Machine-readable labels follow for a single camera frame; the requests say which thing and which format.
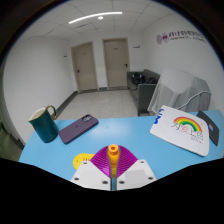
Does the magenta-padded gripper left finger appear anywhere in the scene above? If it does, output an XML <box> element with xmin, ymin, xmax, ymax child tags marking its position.
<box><xmin>70</xmin><ymin>144</ymin><xmax>112</xmax><ymax>192</ymax></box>

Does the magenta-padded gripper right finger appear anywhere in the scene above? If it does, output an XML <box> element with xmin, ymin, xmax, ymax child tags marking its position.
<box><xmin>116</xmin><ymin>144</ymin><xmax>158</xmax><ymax>192</ymax></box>

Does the orange charger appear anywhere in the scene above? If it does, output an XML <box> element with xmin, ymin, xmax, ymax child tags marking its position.
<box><xmin>107</xmin><ymin>143</ymin><xmax>120</xmax><ymax>179</ymax></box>

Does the purple smartphone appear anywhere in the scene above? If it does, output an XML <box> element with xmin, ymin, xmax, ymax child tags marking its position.
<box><xmin>58</xmin><ymin>114</ymin><xmax>100</xmax><ymax>145</ymax></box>

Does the white rainbow mouse pad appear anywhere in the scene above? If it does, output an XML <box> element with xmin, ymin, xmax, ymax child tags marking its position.
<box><xmin>149</xmin><ymin>104</ymin><xmax>210</xmax><ymax>158</ymax></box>

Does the teal mug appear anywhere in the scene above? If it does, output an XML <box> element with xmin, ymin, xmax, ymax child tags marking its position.
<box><xmin>28</xmin><ymin>105</ymin><xmax>60</xmax><ymax>144</ymax></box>

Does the grey sofa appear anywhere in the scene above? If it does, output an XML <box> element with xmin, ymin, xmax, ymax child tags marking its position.
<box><xmin>126</xmin><ymin>68</ymin><xmax>161</xmax><ymax>117</ymax></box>

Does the black notebook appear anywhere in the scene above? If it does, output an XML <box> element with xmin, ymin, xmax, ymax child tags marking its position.
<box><xmin>195</xmin><ymin>110</ymin><xmax>221</xmax><ymax>147</ymax></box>

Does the black bag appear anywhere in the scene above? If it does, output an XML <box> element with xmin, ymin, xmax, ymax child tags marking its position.
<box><xmin>130</xmin><ymin>72</ymin><xmax>158</xmax><ymax>85</ymax></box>

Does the white cloth-covered furniture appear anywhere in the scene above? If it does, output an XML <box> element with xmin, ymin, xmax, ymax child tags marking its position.
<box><xmin>146</xmin><ymin>67</ymin><xmax>213</xmax><ymax>116</ymax></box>

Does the beige door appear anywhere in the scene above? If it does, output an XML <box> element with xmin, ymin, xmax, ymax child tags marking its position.
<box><xmin>102</xmin><ymin>37</ymin><xmax>130</xmax><ymax>90</ymax></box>
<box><xmin>70</xmin><ymin>41</ymin><xmax>99</xmax><ymax>93</ymax></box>

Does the long ceiling light strip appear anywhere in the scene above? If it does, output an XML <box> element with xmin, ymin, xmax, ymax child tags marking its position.
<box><xmin>68</xmin><ymin>11</ymin><xmax>123</xmax><ymax>25</ymax></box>

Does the wall logo sign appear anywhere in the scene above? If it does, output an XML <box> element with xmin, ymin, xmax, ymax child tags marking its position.
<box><xmin>155</xmin><ymin>29</ymin><xmax>206</xmax><ymax>45</ymax></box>

